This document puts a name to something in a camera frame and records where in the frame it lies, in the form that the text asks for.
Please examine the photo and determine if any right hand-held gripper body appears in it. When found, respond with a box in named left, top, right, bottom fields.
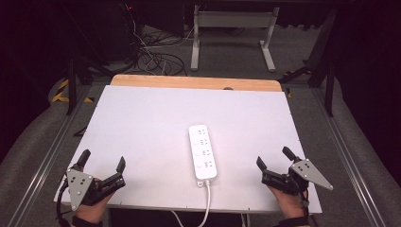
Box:
left=260, top=158, right=335, bottom=196

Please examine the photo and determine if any yellow black hazard tape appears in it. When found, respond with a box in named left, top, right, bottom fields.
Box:
left=51, top=79, right=96, bottom=104

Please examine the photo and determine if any person's black right sleeve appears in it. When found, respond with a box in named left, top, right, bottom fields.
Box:
left=273, top=216, right=311, bottom=227

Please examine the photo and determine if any black metal stand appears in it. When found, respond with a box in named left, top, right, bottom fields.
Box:
left=64, top=56, right=112, bottom=116
left=278, top=9, right=338, bottom=117

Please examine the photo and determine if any person's black sleeve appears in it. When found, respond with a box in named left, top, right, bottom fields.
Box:
left=273, top=216, right=311, bottom=227
left=71, top=215, right=104, bottom=227

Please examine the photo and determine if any aluminium floor rail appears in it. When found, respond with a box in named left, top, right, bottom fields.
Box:
left=311, top=88, right=387, bottom=227
left=6, top=84, right=93, bottom=227

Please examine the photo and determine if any white power strip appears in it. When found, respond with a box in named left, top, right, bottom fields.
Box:
left=188, top=124, right=218, bottom=188

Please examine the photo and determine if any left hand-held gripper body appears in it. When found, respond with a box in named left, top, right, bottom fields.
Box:
left=64, top=162, right=127, bottom=212

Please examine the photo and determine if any person's left hand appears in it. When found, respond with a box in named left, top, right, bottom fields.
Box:
left=75, top=178, right=116, bottom=222

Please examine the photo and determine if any wooden table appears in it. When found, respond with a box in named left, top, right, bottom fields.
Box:
left=110, top=74, right=283, bottom=93

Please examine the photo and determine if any white table cover board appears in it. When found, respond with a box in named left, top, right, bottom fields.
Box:
left=53, top=84, right=323, bottom=215

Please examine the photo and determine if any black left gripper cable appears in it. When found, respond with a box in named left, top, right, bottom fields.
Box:
left=56, top=180, right=72, bottom=227

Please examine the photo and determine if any tangle of black floor cables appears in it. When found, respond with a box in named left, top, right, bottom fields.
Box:
left=124, top=3, right=189, bottom=77

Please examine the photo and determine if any white power strip cable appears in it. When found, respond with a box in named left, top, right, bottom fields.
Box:
left=169, top=179, right=212, bottom=227

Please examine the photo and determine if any person's right hand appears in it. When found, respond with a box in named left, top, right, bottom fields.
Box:
left=267, top=183, right=306, bottom=219

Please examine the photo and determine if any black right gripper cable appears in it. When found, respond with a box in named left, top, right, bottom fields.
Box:
left=300, top=188, right=317, bottom=227

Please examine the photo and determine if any person's black left sleeve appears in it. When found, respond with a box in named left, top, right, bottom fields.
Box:
left=71, top=215, right=104, bottom=227

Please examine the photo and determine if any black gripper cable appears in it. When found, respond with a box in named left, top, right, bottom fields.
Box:
left=300, top=188, right=317, bottom=227
left=56, top=180, right=72, bottom=227

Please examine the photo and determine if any grey metal stand frame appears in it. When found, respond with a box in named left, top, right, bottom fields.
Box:
left=190, top=4, right=281, bottom=73

